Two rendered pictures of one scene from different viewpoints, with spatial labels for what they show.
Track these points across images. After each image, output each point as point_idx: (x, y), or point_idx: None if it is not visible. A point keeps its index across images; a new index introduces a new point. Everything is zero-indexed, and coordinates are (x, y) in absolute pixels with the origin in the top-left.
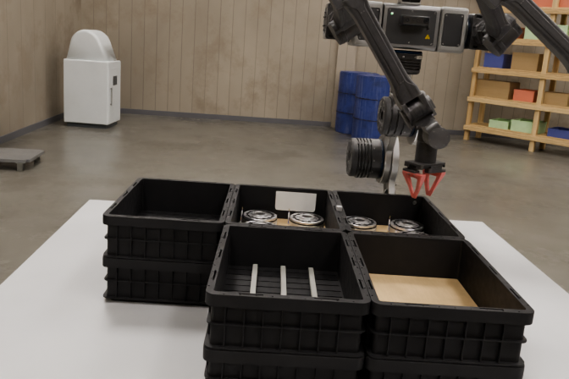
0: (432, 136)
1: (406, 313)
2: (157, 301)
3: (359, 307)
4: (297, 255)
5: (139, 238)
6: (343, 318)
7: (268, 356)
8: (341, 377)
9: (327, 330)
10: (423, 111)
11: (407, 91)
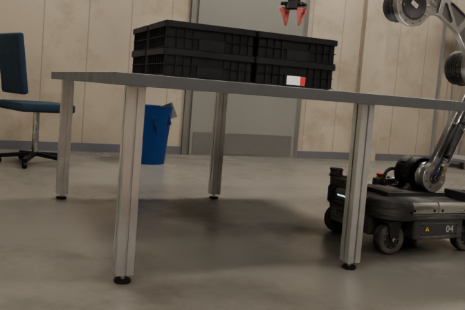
0: None
1: (151, 27)
2: None
3: (146, 27)
4: None
5: None
6: (147, 34)
7: (136, 52)
8: (145, 61)
9: (143, 39)
10: None
11: None
